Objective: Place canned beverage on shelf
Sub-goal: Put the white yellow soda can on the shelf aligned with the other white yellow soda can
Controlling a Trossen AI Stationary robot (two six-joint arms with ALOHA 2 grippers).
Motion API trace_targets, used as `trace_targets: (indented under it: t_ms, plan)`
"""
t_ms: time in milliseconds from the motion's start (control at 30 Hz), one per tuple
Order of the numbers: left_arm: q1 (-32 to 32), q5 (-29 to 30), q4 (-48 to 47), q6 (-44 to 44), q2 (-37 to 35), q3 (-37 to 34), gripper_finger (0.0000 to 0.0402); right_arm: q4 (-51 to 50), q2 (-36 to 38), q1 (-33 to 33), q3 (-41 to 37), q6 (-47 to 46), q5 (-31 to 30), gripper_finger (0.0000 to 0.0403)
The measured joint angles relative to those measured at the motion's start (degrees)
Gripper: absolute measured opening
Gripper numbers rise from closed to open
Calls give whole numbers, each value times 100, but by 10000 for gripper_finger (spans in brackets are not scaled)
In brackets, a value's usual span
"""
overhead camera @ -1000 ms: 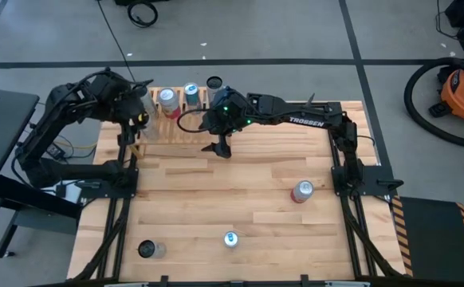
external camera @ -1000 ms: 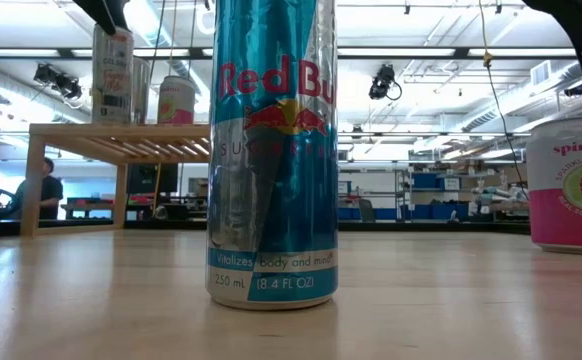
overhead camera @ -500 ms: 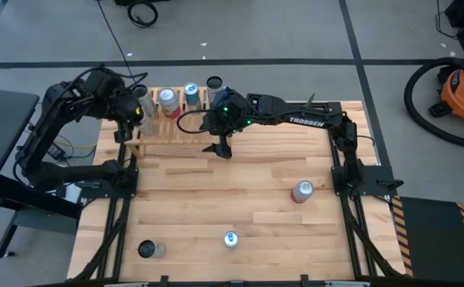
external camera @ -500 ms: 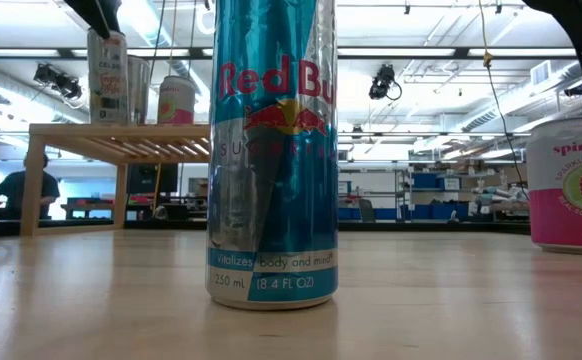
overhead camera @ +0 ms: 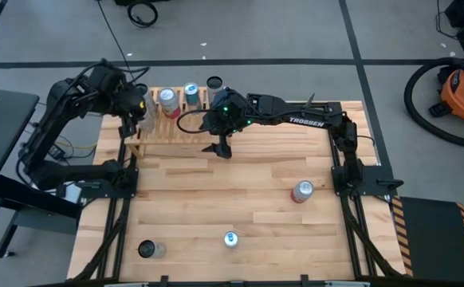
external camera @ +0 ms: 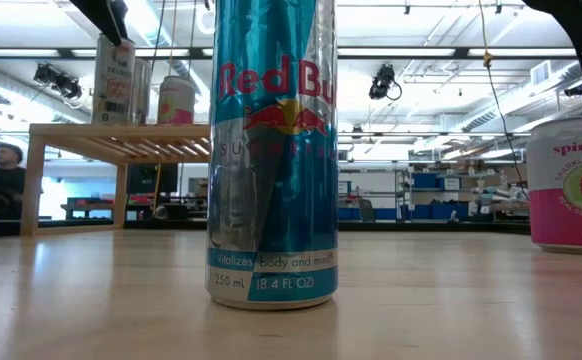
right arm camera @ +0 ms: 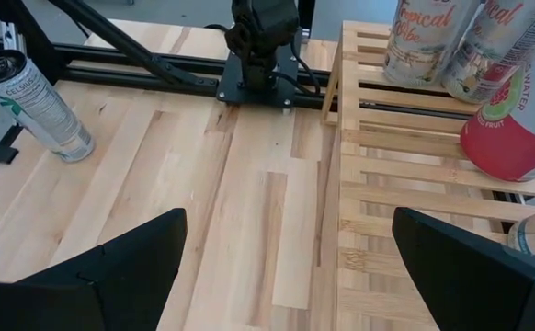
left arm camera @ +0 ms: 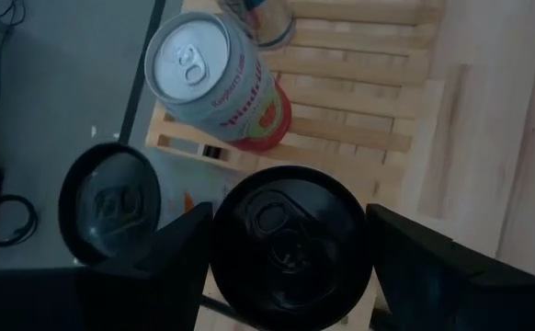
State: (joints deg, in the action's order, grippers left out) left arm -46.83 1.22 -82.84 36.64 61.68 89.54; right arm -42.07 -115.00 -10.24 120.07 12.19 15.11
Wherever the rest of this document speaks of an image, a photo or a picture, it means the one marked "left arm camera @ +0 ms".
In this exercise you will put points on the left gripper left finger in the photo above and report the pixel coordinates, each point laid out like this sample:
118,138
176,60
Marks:
111,303

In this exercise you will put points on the Spindrift raspberry lime can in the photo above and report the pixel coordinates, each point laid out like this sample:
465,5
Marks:
231,92

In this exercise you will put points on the wooden slatted shelf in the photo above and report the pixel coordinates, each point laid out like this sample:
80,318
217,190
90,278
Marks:
350,115

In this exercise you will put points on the Celsius tropical vibe can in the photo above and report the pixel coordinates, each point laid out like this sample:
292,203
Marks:
111,207

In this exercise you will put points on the blue silver Red Bull can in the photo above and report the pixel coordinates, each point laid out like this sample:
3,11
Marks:
272,27

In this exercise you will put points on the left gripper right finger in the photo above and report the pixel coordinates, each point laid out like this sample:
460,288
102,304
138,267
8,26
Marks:
456,299

